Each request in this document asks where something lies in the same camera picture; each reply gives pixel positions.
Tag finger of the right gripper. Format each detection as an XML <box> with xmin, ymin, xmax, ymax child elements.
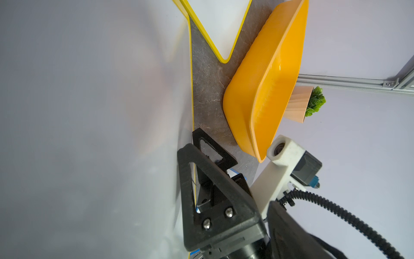
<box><xmin>192</xmin><ymin>128</ymin><xmax>238</xmax><ymax>172</ymax></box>

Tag yellow-framed whiteboard back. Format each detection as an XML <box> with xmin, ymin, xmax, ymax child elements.
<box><xmin>181</xmin><ymin>0</ymin><xmax>252</xmax><ymax>64</ymax></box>

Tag potted green plant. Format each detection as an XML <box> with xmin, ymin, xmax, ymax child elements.
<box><xmin>284</xmin><ymin>86</ymin><xmax>326</xmax><ymax>123</ymax></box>

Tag yellow-framed whiteboard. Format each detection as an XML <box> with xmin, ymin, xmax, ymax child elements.
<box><xmin>181</xmin><ymin>0</ymin><xmax>252</xmax><ymax>64</ymax></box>
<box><xmin>1</xmin><ymin>1</ymin><xmax>193</xmax><ymax>259</ymax></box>

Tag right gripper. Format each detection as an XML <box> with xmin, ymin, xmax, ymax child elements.
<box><xmin>177</xmin><ymin>144</ymin><xmax>345</xmax><ymax>259</ymax></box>

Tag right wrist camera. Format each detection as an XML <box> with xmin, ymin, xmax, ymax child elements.
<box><xmin>250</xmin><ymin>135</ymin><xmax>322</xmax><ymax>219</ymax></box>

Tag black corrugated cable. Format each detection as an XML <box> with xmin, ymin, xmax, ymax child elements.
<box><xmin>279</xmin><ymin>189</ymin><xmax>405</xmax><ymax>259</ymax></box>

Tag yellow plastic storage box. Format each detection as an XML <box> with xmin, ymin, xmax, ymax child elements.
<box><xmin>223</xmin><ymin>1</ymin><xmax>309</xmax><ymax>163</ymax></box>

